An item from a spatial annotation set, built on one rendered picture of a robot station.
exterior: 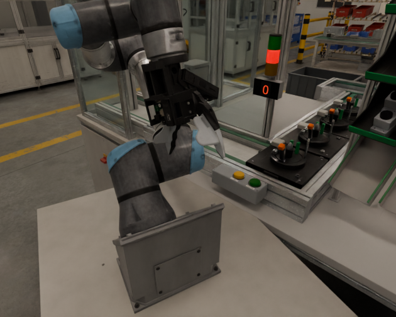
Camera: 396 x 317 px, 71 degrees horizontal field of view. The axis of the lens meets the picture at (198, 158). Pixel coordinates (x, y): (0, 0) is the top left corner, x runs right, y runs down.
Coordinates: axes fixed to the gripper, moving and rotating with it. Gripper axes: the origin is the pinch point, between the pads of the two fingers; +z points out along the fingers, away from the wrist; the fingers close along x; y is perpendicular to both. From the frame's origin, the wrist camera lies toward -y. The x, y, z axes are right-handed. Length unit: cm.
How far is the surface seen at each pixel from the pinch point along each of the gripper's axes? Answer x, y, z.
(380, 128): 26, -49, 9
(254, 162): -17, -50, 23
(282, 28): -10, -73, -24
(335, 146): 4, -84, 28
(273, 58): -14, -69, -14
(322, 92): -30, -179, 20
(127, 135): -90, -44, 11
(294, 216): 2, -41, 39
